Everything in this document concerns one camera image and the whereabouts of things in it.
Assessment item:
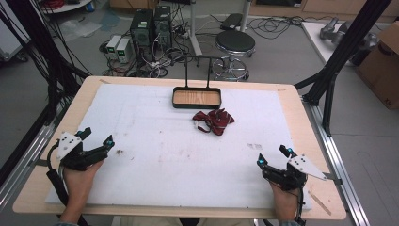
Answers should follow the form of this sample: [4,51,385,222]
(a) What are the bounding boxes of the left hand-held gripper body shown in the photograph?
[56,131,110,172]

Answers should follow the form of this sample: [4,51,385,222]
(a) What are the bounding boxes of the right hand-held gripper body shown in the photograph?
[261,153,328,192]

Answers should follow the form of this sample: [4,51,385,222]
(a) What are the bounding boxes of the dark red striped bow tie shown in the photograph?
[191,107,236,137]

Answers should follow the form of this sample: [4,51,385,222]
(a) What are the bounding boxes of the black stand with wooden tray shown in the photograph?
[171,54,223,110]

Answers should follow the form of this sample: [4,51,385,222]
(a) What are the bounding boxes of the person's right hand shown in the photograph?
[269,183,301,219]

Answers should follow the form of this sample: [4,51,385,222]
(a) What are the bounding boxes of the person's left hand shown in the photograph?
[62,159,106,209]

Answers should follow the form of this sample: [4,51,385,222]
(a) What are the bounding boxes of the light wooden table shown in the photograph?
[11,75,348,221]

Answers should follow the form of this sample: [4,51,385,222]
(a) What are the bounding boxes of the white foam mat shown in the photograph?
[44,83,313,211]

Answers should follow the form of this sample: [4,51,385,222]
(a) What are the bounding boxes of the white bench power supply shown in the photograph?
[115,38,133,64]
[105,34,123,59]

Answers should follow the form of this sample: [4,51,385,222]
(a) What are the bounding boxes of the computer towers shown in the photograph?
[99,6,193,79]

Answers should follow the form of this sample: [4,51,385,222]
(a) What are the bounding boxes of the white platform board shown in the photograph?
[300,21,381,68]

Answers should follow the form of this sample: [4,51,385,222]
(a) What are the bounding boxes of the large black computer tower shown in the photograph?
[129,8,157,61]

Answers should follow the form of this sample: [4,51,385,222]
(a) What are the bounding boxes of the grey equipment case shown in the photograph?
[0,11,31,63]

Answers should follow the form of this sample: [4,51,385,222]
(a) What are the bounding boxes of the black round stool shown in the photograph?
[212,29,257,82]

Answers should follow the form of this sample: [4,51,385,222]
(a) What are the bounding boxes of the brown cardboard box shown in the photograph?
[355,21,399,110]

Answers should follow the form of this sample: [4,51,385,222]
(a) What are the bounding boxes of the round white table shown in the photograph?
[40,0,94,15]

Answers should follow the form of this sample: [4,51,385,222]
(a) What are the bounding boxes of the slim black computer tower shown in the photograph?
[152,5,173,50]

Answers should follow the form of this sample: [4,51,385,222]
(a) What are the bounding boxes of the black flat device on floor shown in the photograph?
[219,12,245,32]

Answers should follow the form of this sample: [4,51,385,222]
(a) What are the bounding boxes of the white desk leg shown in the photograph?
[187,0,204,57]

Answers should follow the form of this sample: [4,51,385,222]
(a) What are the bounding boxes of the right hand-held gripper black cable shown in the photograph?
[294,185,308,226]

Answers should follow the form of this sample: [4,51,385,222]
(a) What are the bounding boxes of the hand-held gripper black cable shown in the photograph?
[294,185,308,226]
[45,141,90,226]

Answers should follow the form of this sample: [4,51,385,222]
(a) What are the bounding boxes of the aluminium rail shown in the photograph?
[300,96,372,226]
[0,121,65,212]

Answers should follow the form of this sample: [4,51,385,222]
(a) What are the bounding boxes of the left hand-held gripper black cable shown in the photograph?
[45,141,90,226]

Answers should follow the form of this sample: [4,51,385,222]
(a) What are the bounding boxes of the black metal frame with cables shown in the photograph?
[0,0,92,125]

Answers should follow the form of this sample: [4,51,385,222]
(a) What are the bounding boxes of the black metal frame post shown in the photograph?
[294,0,393,137]

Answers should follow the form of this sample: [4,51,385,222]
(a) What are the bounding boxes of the black cables on floor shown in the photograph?
[210,13,338,40]

